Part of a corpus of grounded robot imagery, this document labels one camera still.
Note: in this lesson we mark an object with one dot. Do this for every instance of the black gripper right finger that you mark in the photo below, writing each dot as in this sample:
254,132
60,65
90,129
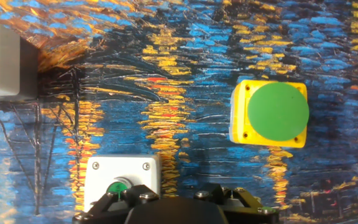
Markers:
228,196

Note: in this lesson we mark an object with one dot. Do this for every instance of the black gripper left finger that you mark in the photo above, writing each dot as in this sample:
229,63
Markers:
120,199

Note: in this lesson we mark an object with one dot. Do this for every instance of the grey box small green button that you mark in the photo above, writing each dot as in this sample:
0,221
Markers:
120,168

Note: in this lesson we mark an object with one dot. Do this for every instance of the yellow box green mushroom button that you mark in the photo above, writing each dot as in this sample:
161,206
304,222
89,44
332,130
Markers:
275,115

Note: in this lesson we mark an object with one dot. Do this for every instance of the starry night painted cloth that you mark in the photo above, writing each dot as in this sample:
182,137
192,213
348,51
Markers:
182,109

